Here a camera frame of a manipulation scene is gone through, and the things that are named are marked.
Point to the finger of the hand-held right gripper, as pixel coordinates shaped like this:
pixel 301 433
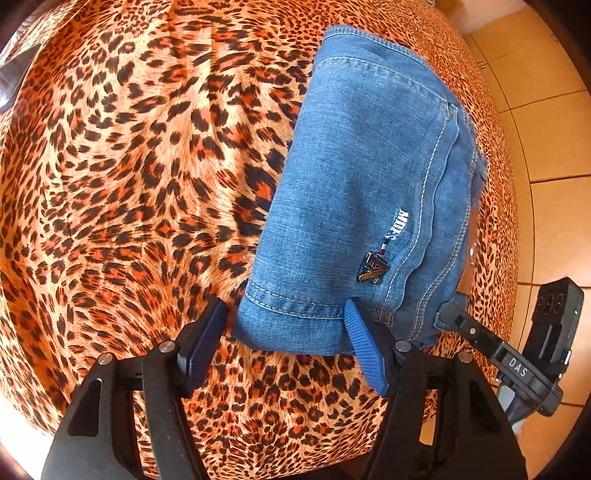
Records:
pixel 468 327

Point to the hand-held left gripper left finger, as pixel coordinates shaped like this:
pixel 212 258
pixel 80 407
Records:
pixel 205 350

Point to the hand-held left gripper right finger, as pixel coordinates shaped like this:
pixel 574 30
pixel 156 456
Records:
pixel 364 346

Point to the blue denim pants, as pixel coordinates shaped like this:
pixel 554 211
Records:
pixel 360 184

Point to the leopard print blanket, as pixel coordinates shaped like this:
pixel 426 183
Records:
pixel 138 184

